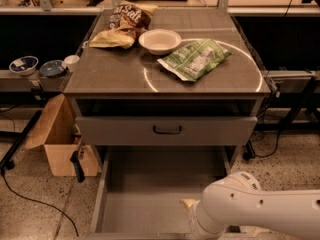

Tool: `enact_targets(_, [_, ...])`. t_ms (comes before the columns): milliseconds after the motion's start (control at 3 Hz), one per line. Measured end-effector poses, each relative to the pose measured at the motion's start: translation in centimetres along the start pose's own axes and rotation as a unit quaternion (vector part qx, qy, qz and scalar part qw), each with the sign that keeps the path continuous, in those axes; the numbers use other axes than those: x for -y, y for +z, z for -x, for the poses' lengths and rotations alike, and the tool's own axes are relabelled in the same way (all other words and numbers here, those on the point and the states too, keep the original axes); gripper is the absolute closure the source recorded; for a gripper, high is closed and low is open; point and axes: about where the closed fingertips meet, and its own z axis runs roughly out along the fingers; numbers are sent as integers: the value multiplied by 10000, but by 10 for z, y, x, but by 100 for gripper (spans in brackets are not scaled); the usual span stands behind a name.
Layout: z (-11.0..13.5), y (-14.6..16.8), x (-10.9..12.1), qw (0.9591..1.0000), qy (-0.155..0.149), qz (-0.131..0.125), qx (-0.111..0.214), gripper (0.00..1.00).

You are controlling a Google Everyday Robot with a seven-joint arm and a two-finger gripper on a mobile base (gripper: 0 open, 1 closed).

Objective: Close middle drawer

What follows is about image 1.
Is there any green chip bag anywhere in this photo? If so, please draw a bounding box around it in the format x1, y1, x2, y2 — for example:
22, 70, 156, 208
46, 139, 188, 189
157, 39, 231, 82

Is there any white paper bowl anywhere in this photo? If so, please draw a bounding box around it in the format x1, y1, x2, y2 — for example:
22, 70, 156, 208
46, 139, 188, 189
139, 29, 181, 55

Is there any black handled tool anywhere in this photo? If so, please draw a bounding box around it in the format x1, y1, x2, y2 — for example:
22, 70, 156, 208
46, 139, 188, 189
70, 138, 85, 183

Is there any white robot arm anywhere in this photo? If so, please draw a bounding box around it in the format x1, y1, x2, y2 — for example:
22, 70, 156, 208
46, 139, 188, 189
181, 171, 320, 240

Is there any cardboard box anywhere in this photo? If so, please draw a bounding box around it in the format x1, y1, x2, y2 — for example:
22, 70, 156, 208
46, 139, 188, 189
24, 93, 100, 178

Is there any grey side shelf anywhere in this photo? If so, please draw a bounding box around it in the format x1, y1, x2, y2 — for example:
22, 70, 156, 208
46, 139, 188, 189
0, 70, 71, 92

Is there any grey drawer cabinet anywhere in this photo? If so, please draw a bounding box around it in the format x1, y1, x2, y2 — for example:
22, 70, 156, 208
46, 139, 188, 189
64, 8, 270, 161

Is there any black floor cable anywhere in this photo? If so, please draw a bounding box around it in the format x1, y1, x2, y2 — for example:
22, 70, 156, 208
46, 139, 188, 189
0, 169, 80, 238

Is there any dark blue bowl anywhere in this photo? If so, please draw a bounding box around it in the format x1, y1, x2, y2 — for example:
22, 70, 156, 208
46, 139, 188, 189
40, 60, 66, 77

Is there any small white cup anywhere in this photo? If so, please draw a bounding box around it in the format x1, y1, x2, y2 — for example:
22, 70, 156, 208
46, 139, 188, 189
64, 55, 80, 72

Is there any brown yellow chip bag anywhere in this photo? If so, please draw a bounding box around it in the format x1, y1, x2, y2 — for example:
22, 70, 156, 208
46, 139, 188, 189
89, 1, 157, 49

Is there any grey upper drawer with handle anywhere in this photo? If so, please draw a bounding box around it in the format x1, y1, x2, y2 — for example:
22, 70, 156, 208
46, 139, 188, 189
76, 117, 257, 146

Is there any black stand leg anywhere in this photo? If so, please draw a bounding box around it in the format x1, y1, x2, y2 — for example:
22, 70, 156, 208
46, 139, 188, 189
0, 110, 42, 171

